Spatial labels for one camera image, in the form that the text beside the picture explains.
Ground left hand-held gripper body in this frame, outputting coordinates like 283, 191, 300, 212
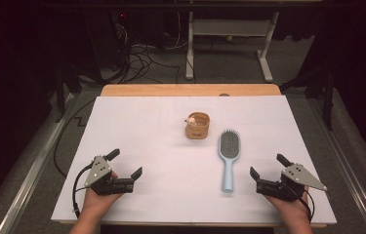
83, 155, 136, 196

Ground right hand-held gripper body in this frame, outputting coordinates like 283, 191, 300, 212
256, 163, 329, 203

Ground light blue hairbrush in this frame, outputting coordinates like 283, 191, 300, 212
218, 129, 242, 194

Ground person's left hand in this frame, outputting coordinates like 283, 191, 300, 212
82, 171, 125, 216

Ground person's right hand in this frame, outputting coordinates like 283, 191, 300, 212
264, 186, 311, 225

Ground white table board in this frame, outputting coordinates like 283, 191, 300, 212
51, 95, 338, 225

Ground tan round cup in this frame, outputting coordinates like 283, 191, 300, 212
184, 111, 211, 140

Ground black stand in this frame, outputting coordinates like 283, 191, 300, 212
279, 62, 335, 132
54, 64, 84, 124

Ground wooden table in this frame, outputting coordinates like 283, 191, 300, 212
59, 83, 329, 229

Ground black computer tower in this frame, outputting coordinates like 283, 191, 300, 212
84, 11, 130, 73

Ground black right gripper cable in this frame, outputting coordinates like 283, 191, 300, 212
289, 183, 316, 222

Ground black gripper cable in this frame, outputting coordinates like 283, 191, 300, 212
71, 163, 95, 218
289, 183, 316, 222

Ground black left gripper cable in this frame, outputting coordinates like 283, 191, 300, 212
71, 163, 95, 218

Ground black floor cable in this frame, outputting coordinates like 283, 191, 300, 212
53, 97, 98, 179

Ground aluminium floor rail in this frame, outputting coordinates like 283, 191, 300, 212
306, 97, 366, 234
0, 92, 78, 234

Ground bundle of floor cables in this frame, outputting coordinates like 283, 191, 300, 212
105, 12, 198, 85

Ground white metal stand frame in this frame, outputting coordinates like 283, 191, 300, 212
184, 11, 281, 84

